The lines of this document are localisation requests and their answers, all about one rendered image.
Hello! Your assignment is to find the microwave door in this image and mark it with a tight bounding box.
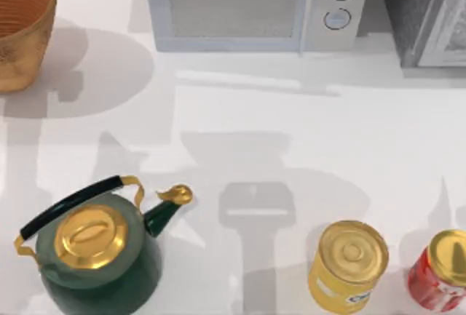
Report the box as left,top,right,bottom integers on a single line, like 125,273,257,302
144,0,316,53

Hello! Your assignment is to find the round microwave knob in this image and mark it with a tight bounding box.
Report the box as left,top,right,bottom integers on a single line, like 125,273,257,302
323,7,352,31

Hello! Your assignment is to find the yellow can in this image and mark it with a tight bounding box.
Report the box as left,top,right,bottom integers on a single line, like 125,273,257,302
307,220,390,314

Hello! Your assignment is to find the green and gold kettle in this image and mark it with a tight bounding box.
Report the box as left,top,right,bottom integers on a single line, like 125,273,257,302
13,175,194,315

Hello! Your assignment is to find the brown woven basket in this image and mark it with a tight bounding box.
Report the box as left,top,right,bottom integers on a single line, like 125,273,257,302
0,0,58,94

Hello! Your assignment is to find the red can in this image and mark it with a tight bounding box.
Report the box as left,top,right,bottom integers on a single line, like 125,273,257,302
407,228,466,311

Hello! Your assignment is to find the microwave door handle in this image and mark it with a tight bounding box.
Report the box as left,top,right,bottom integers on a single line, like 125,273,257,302
299,0,315,57

